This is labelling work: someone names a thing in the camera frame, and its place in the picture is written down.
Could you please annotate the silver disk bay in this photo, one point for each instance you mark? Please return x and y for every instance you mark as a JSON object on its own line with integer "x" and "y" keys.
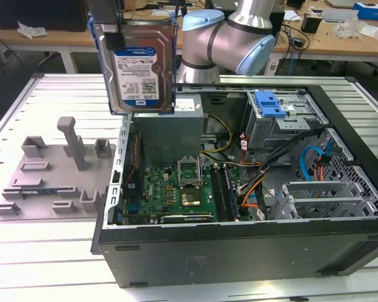
{"x": 318, "y": 192}

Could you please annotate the blue cardboard box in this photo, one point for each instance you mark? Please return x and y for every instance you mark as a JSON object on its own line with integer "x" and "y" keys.
{"x": 375, "y": 11}

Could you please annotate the black PC case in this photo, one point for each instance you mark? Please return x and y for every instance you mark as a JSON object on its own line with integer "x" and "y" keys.
{"x": 239, "y": 251}

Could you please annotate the RAM stick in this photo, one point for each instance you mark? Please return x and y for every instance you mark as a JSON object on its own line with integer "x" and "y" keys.
{"x": 232, "y": 195}

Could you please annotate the black RAM slot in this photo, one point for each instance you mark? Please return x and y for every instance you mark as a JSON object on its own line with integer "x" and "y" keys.
{"x": 217, "y": 195}
{"x": 224, "y": 195}

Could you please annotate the grey power supply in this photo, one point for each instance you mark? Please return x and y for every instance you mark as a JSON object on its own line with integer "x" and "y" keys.
{"x": 167, "y": 138}

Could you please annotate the grey parts rack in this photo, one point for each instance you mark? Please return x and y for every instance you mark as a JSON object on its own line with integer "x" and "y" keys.
{"x": 60, "y": 176}

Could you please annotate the crumpled clear plastic bag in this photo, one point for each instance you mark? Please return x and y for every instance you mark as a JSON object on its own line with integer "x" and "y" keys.
{"x": 31, "y": 31}

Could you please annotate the CPU socket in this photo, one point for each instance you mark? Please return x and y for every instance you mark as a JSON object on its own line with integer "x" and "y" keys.
{"x": 192, "y": 198}

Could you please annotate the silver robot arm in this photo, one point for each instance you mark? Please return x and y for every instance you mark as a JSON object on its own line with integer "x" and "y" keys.
{"x": 226, "y": 41}

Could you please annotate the hard disk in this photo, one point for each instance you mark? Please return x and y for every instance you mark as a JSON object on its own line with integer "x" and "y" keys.
{"x": 138, "y": 75}

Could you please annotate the black computer cases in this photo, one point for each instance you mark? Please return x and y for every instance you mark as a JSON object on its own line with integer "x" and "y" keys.
{"x": 50, "y": 15}

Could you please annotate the clear plastic bags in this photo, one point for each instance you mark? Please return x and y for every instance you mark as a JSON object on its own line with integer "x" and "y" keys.
{"x": 349, "y": 28}

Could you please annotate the green motherboard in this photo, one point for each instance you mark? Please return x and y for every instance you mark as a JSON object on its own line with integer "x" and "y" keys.
{"x": 157, "y": 188}

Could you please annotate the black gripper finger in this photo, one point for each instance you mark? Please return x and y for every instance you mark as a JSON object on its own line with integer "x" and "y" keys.
{"x": 116, "y": 41}

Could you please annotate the metal optical drive cage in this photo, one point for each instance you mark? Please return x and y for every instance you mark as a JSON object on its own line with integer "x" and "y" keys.
{"x": 271, "y": 132}

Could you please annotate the wooden desk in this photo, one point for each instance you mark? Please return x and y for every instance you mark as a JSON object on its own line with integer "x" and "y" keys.
{"x": 327, "y": 44}
{"x": 66, "y": 37}

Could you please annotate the small black box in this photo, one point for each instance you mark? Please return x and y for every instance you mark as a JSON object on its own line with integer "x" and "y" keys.
{"x": 309, "y": 24}

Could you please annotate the blue plastic drive latch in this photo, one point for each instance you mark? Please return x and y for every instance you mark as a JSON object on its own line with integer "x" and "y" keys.
{"x": 267, "y": 104}

